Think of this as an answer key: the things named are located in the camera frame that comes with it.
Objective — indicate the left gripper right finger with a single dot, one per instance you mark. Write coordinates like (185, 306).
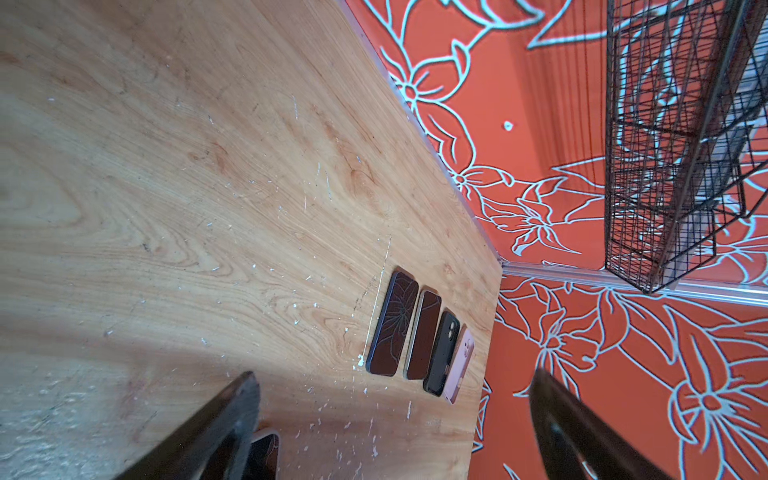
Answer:
(571, 437)

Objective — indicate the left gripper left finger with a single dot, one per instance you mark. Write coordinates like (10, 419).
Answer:
(213, 443)

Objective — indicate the phone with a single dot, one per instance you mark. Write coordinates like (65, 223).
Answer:
(393, 324)
(427, 315)
(264, 455)

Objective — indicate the pink phone case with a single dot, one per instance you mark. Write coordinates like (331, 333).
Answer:
(459, 364)

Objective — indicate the dark phone case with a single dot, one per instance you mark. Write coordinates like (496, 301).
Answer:
(442, 353)

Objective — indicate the black wire basket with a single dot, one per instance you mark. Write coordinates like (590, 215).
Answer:
(686, 128)

